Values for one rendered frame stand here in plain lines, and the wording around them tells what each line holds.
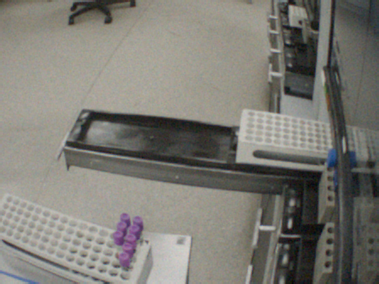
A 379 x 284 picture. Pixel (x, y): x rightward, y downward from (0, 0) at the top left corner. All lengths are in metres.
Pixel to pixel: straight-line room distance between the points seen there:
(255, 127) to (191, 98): 1.58
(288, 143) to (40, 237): 0.51
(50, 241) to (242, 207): 1.35
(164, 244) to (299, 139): 0.33
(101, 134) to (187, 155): 0.19
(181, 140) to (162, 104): 1.48
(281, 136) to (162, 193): 1.14
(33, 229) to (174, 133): 0.43
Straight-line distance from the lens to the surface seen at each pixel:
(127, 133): 1.00
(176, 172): 0.93
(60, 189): 2.05
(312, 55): 1.23
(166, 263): 0.75
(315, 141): 0.93
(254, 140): 0.89
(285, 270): 0.75
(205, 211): 1.93
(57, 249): 0.70
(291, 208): 0.85
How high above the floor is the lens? 1.43
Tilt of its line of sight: 40 degrees down
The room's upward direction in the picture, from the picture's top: 2 degrees clockwise
